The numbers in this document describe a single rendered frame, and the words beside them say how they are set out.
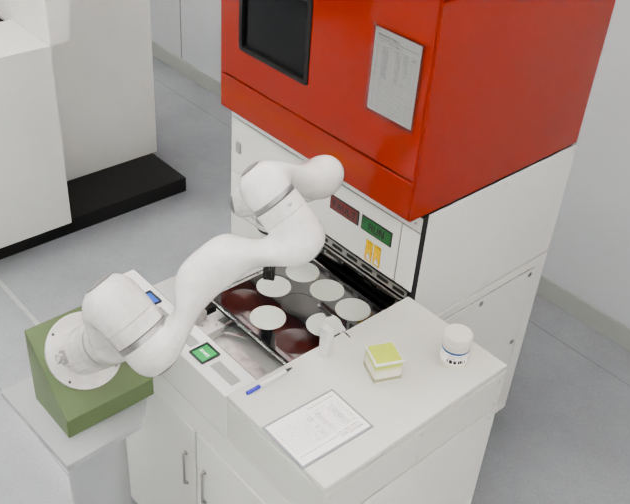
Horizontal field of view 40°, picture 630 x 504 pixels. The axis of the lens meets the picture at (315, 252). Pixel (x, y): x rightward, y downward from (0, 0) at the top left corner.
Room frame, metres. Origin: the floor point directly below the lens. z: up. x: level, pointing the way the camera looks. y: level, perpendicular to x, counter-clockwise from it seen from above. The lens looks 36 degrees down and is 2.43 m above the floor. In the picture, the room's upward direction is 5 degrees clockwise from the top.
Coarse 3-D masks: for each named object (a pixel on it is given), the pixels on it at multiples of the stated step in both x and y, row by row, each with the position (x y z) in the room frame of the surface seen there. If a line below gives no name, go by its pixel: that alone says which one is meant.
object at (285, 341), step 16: (320, 272) 2.01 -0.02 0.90; (240, 288) 1.91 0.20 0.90; (256, 288) 1.91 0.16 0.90; (304, 288) 1.93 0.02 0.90; (352, 288) 1.95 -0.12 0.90; (224, 304) 1.83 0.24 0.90; (240, 304) 1.84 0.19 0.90; (256, 304) 1.84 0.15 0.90; (272, 304) 1.85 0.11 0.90; (288, 304) 1.86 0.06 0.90; (304, 304) 1.86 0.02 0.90; (368, 304) 1.88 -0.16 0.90; (240, 320) 1.77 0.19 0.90; (288, 320) 1.79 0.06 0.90; (304, 320) 1.79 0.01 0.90; (272, 336) 1.72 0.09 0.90; (288, 336) 1.72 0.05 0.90; (304, 336) 1.73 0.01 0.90; (288, 352) 1.66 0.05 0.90; (304, 352) 1.66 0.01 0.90
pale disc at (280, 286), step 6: (276, 276) 1.98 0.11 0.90; (258, 282) 1.94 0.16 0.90; (264, 282) 1.94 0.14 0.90; (270, 282) 1.95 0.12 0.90; (276, 282) 1.95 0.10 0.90; (282, 282) 1.95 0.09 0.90; (288, 282) 1.95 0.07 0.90; (258, 288) 1.91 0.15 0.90; (264, 288) 1.92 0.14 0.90; (270, 288) 1.92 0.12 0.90; (276, 288) 1.92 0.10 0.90; (282, 288) 1.92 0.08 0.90; (288, 288) 1.93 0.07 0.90; (264, 294) 1.89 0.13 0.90; (270, 294) 1.89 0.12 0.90; (276, 294) 1.89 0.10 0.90; (282, 294) 1.90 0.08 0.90
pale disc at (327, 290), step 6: (318, 282) 1.97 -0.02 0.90; (324, 282) 1.97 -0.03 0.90; (330, 282) 1.97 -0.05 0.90; (336, 282) 1.97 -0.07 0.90; (312, 288) 1.94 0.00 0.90; (318, 288) 1.94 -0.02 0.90; (324, 288) 1.94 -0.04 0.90; (330, 288) 1.94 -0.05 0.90; (336, 288) 1.94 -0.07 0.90; (342, 288) 1.95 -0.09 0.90; (312, 294) 1.91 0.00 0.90; (318, 294) 1.91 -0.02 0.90; (324, 294) 1.91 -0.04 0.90; (330, 294) 1.91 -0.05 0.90; (336, 294) 1.92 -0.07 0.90; (342, 294) 1.92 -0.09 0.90; (324, 300) 1.89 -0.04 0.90; (330, 300) 1.89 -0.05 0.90
